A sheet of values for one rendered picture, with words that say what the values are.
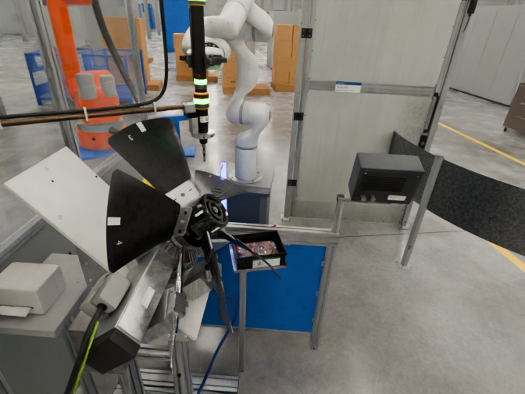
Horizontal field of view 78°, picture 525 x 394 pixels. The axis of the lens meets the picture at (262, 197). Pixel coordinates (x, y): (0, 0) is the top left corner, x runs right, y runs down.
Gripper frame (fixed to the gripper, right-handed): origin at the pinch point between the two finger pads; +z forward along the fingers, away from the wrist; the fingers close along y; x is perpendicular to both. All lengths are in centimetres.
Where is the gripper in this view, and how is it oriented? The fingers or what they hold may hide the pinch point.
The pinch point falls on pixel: (198, 61)
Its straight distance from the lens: 96.2
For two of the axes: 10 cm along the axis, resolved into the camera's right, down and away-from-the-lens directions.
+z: -0.6, 4.8, -8.7
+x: 0.4, -8.7, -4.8
